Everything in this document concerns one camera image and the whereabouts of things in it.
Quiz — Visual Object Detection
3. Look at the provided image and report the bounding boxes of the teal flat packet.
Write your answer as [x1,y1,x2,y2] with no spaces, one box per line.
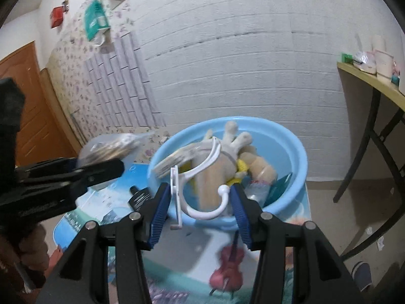
[264,173,294,208]

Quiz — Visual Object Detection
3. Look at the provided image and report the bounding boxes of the green hanging bag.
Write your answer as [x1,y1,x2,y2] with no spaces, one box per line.
[83,0,110,47]

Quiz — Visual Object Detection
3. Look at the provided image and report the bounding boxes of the grey blue slipper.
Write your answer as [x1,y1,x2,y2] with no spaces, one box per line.
[352,261,373,292]

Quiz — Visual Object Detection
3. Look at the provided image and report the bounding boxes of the person's left hand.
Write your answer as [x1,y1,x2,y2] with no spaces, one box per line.
[18,224,50,270]

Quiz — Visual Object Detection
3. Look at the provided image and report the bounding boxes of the red toy violin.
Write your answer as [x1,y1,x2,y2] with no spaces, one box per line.
[209,231,246,296]

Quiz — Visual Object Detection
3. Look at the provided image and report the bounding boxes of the clear pinkish plastic bag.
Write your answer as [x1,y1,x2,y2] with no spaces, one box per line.
[353,35,378,74]

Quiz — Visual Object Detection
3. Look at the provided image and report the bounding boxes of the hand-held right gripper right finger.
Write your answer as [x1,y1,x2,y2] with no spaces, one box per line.
[229,184,371,304]

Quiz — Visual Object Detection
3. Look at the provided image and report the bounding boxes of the light blue plastic basin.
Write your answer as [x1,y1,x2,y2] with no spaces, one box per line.
[147,116,308,231]

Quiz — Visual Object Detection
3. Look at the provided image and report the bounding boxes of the white plastic hook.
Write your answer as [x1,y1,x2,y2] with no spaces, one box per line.
[169,136,233,231]

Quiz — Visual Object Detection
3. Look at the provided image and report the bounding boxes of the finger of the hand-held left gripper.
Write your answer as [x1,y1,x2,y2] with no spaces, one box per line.
[15,157,80,178]
[62,159,125,201]

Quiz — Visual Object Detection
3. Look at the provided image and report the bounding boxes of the reddish brown cloth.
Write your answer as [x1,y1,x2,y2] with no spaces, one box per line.
[47,246,64,262]

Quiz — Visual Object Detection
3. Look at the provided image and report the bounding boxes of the clear bag with brown contents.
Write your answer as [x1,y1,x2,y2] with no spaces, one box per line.
[77,133,150,167]

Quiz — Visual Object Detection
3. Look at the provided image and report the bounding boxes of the yellow folding table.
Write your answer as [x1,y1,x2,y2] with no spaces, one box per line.
[333,62,405,260]

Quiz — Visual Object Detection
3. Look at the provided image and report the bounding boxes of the grey metal rods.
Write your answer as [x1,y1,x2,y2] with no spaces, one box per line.
[70,109,88,144]

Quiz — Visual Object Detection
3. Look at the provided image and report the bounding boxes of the red wall box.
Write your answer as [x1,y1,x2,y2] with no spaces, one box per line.
[50,6,66,29]

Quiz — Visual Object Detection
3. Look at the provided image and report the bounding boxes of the white rabbit plush yellow dress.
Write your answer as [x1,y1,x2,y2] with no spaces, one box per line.
[193,121,254,211]

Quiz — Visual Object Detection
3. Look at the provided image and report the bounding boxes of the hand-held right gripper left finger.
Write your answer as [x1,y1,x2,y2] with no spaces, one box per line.
[36,182,173,304]

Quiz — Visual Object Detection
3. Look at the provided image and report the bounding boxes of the brown wooden door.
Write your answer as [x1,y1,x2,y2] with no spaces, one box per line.
[0,41,75,167]

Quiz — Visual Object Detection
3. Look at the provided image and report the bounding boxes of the small brown plush toy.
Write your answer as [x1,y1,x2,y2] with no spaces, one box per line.
[240,145,279,183]

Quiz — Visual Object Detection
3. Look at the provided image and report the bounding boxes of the person's left forearm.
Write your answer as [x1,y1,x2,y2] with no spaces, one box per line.
[0,228,38,293]

